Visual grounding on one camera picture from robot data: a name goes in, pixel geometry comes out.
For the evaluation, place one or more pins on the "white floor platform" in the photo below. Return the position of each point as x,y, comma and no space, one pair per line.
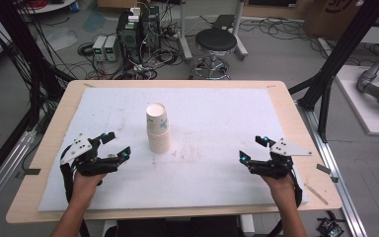
358,108

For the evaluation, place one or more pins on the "black round stool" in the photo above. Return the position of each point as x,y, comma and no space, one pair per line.
215,41

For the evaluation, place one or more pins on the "brown cardboard box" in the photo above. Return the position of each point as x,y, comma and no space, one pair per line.
335,16

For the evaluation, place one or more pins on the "thin wooden stick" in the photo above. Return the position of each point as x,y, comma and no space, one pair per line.
316,194

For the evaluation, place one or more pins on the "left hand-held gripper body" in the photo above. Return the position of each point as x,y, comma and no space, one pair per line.
90,161

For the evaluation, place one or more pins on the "small black device on floor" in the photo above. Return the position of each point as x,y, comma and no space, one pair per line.
329,228

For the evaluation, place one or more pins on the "person's right hand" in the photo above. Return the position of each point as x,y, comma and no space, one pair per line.
281,187

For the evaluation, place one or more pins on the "aluminium floor rail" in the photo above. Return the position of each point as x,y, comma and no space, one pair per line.
334,177
3,174

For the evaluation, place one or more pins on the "white foam mat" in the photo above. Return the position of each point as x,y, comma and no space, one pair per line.
204,115

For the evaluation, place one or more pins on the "stack of white paper cups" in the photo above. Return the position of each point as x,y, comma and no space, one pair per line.
158,131

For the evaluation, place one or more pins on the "black metal frame post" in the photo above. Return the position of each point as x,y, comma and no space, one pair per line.
339,56
23,49

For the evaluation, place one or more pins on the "white round table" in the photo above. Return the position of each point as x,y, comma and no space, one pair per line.
46,6

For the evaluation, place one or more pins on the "black tape piece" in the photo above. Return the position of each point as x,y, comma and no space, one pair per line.
33,171
323,169

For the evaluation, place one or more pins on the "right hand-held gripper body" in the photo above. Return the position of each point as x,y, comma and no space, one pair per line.
276,166

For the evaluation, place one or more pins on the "black flat foot pedal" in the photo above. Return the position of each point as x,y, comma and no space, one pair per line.
224,21

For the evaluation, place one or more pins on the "black computer tower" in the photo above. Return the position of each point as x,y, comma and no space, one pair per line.
151,29
129,39

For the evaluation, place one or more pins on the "person's dark clothing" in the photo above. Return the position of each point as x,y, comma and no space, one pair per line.
177,227

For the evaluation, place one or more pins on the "white metal stand legs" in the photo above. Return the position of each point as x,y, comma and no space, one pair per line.
184,42

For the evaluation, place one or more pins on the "grey power supply box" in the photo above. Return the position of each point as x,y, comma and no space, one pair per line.
111,49
99,48

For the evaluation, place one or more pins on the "person's left hand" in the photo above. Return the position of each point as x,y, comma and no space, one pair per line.
85,186

